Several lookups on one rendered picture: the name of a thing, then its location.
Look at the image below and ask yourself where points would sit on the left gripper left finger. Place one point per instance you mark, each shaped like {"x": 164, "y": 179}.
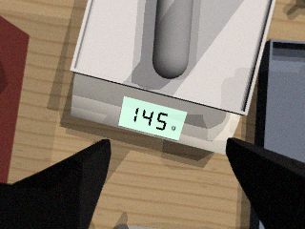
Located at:
{"x": 63, "y": 196}

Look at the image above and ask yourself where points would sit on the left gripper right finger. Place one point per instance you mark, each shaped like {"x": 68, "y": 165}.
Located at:
{"x": 273, "y": 183}

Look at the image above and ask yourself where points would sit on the red open box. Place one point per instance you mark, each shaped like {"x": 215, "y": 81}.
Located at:
{"x": 13, "y": 54}

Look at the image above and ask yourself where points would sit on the grey bottle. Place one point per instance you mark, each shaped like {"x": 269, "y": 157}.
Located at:
{"x": 172, "y": 35}

